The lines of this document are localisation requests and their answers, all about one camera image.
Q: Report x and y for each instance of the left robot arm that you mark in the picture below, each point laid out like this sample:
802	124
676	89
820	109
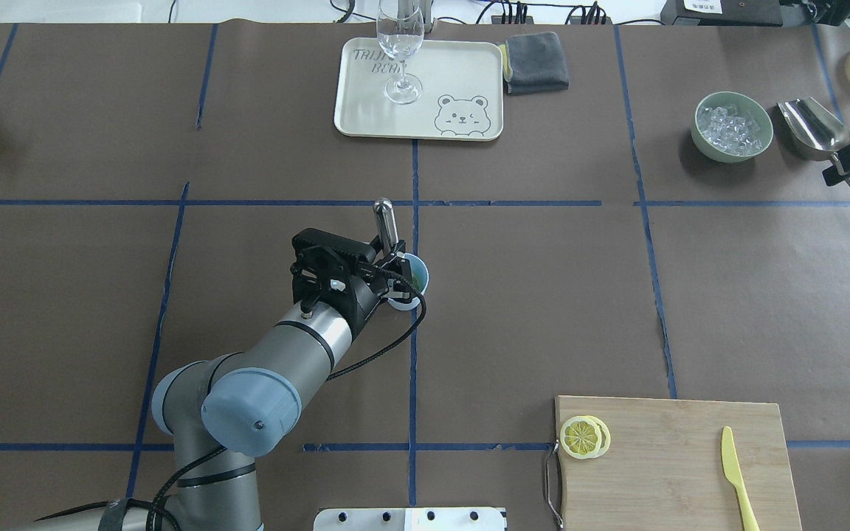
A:
225	413

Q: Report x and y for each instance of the blue plastic cup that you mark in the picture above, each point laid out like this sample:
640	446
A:
420	279

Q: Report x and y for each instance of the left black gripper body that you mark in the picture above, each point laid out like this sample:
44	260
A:
363	302

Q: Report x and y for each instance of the cream bear serving tray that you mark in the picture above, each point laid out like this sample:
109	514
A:
462	97

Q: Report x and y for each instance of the green bowl of ice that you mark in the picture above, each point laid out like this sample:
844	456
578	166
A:
730	128

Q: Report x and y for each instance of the bamboo cutting board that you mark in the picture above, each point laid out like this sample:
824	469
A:
663	469

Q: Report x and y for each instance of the steel muddler black tip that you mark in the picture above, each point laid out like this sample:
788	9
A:
384	212

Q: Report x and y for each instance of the lemon half slice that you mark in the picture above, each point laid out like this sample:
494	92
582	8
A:
581	437

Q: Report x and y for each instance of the grey folded cloth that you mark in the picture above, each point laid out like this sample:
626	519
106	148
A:
534	63

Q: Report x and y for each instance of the yellow plastic knife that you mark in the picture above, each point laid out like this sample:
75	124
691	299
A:
732	472

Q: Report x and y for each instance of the clear wine glass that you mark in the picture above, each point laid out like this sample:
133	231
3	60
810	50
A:
400	33

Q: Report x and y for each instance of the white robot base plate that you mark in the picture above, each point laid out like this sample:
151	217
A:
412	518

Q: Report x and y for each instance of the steel ice scoop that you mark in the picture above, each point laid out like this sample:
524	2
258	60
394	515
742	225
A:
818	134

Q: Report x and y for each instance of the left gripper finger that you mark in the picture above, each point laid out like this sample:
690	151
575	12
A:
388	256
399	286

